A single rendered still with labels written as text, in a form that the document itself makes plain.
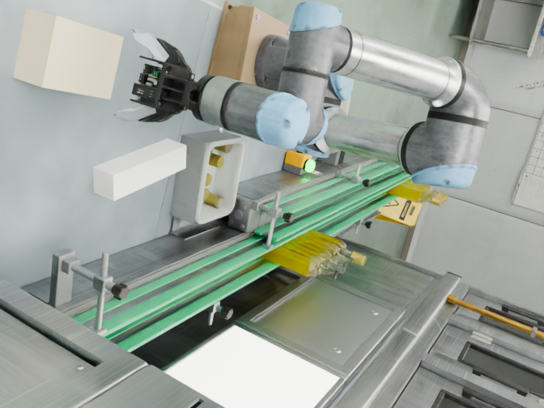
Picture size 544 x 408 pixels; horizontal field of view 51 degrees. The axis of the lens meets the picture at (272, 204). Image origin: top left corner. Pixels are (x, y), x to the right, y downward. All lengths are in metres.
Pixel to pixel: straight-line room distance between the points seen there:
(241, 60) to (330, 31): 0.58
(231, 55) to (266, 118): 0.70
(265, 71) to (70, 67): 0.58
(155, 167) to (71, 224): 0.22
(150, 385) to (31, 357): 0.16
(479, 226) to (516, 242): 0.47
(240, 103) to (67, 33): 0.37
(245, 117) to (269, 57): 0.69
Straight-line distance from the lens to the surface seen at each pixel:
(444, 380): 1.68
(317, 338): 1.59
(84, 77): 1.11
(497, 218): 7.59
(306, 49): 0.90
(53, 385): 0.76
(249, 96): 0.82
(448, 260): 7.85
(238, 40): 1.48
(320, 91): 0.90
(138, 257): 1.42
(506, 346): 1.97
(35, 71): 1.07
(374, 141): 1.28
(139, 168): 1.30
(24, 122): 1.14
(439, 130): 1.15
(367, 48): 0.96
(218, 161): 1.53
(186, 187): 1.50
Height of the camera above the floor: 1.62
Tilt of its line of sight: 25 degrees down
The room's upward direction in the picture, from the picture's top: 111 degrees clockwise
